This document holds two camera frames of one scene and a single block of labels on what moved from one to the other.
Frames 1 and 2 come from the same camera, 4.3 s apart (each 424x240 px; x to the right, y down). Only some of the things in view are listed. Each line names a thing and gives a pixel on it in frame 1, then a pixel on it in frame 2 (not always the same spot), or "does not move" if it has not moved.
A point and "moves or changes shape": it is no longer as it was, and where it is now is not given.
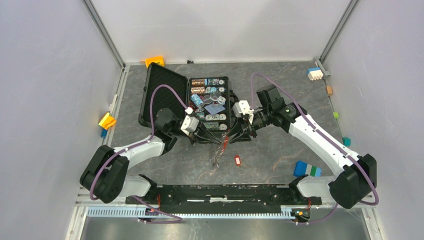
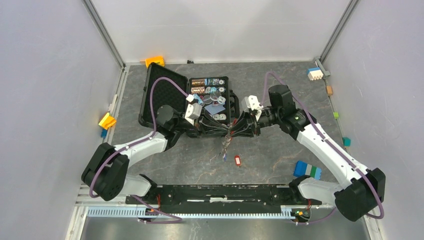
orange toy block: [159, 60] does not move
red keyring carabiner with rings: [220, 150] moves or changes shape
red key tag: [237, 160] does not move
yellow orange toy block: [107, 121] does not move
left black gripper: [201, 136] -> [201, 124]
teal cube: [347, 141] does not move
